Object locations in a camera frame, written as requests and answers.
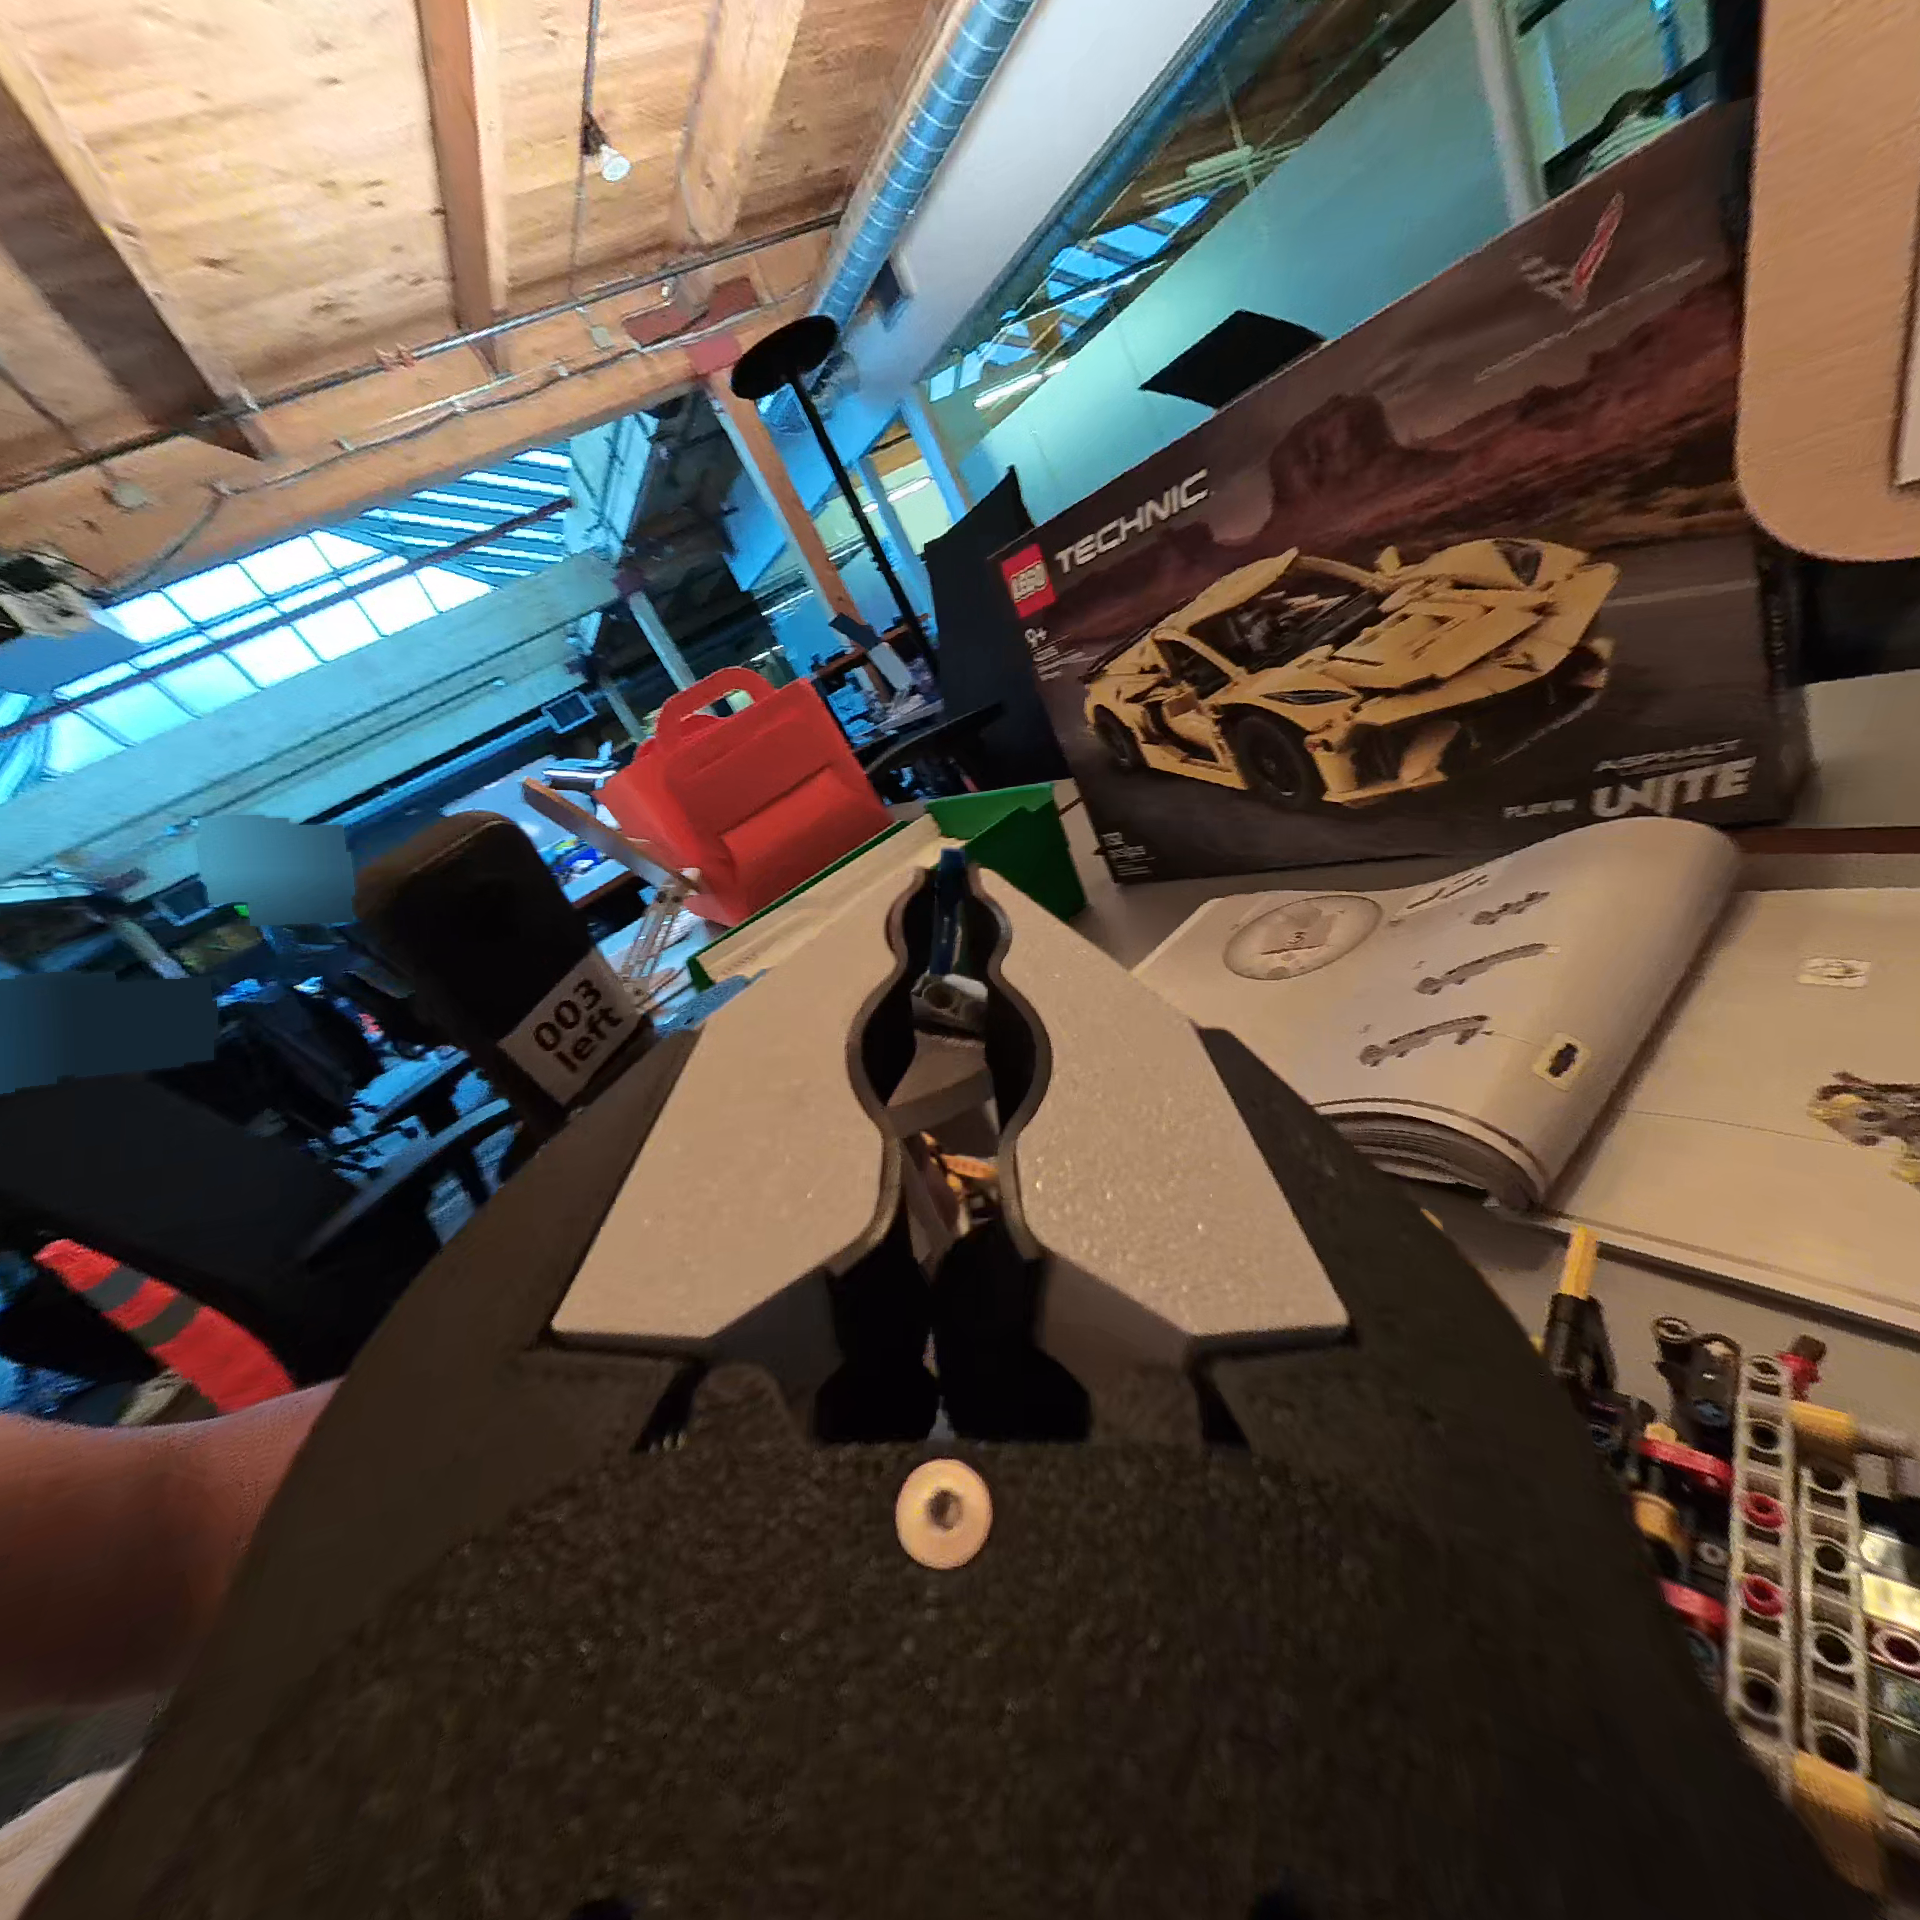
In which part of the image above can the white document stand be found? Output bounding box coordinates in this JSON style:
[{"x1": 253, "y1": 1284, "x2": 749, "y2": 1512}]
[{"x1": 1737, "y1": 0, "x2": 1920, "y2": 568}]

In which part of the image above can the yellow black toy brick car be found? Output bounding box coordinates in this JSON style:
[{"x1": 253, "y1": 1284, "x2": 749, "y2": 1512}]
[{"x1": 1534, "y1": 1217, "x2": 1920, "y2": 1901}]

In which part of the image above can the black floor lamp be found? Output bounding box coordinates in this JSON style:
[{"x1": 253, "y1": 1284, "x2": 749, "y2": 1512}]
[{"x1": 731, "y1": 311, "x2": 945, "y2": 680}]

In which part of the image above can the person's left forearm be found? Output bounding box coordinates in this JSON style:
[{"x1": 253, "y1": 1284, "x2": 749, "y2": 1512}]
[{"x1": 0, "y1": 1371, "x2": 350, "y2": 1722}]

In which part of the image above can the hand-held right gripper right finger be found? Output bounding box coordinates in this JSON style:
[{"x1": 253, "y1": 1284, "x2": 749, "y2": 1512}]
[{"x1": 942, "y1": 864, "x2": 1357, "y2": 1446}]

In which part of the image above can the white sheets stack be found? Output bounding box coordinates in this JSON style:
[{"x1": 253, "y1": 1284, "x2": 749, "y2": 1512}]
[{"x1": 702, "y1": 831, "x2": 925, "y2": 980}]

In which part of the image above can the green box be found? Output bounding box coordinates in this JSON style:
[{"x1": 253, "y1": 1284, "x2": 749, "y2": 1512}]
[{"x1": 686, "y1": 782, "x2": 1093, "y2": 995}]

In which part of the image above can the black office chair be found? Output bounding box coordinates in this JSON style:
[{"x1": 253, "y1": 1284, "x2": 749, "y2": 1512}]
[{"x1": 0, "y1": 1075, "x2": 517, "y2": 1385}]

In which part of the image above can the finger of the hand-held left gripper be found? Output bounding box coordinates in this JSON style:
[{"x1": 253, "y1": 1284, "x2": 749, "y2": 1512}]
[{"x1": 894, "y1": 1032, "x2": 1002, "y2": 1146}]

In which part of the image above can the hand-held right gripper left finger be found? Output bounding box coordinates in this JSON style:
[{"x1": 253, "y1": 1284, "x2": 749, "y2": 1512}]
[{"x1": 549, "y1": 864, "x2": 948, "y2": 1446}]

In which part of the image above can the grey desk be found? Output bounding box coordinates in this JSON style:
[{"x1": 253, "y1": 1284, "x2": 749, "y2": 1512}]
[{"x1": 1034, "y1": 666, "x2": 1920, "y2": 1920}]

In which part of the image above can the red box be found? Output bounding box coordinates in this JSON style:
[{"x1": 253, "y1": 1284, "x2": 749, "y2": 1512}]
[{"x1": 596, "y1": 664, "x2": 899, "y2": 932}]

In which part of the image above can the orange traffic cone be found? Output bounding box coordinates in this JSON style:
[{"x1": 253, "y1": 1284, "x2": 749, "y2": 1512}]
[{"x1": 27, "y1": 1233, "x2": 299, "y2": 1415}]

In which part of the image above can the silver ventilation duct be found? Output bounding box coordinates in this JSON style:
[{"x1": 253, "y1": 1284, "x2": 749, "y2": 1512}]
[{"x1": 814, "y1": 0, "x2": 1041, "y2": 327}]

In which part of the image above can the wood edged grey board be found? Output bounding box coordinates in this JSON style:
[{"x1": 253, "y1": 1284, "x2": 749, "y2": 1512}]
[{"x1": 523, "y1": 773, "x2": 710, "y2": 905}]

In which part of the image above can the toy car set box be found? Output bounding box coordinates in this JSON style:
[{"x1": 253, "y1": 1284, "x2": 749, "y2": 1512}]
[{"x1": 984, "y1": 95, "x2": 1812, "y2": 890}]

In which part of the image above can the instruction booklet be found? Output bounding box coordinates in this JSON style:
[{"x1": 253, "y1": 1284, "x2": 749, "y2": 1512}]
[{"x1": 1129, "y1": 815, "x2": 1920, "y2": 1339}]

